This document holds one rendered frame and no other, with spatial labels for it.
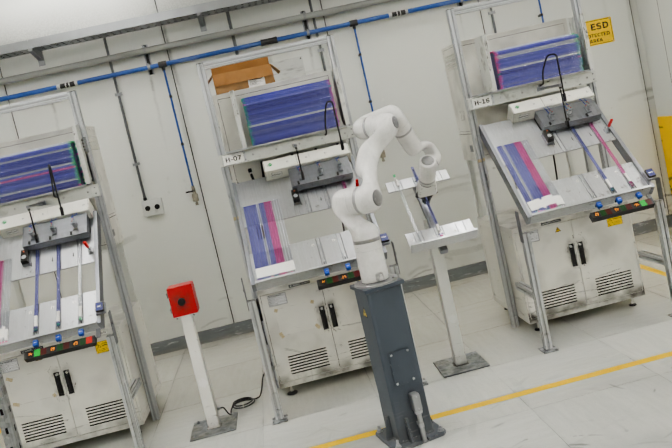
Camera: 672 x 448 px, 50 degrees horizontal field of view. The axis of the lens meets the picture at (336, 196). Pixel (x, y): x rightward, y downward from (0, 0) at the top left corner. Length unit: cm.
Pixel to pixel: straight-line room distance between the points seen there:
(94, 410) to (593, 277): 285
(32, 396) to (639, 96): 485
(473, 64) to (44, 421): 312
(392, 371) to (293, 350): 102
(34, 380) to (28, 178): 107
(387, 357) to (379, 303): 23
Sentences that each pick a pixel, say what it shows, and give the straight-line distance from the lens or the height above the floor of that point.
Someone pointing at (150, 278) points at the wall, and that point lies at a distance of 571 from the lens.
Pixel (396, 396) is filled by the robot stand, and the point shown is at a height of 22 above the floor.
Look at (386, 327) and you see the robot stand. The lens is 312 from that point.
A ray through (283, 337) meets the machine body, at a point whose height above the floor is 34.
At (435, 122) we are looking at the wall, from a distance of 571.
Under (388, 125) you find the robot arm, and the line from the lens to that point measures 320.
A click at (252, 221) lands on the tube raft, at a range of 390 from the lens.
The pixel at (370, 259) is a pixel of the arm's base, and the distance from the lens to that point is 308.
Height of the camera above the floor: 139
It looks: 5 degrees down
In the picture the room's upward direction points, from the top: 13 degrees counter-clockwise
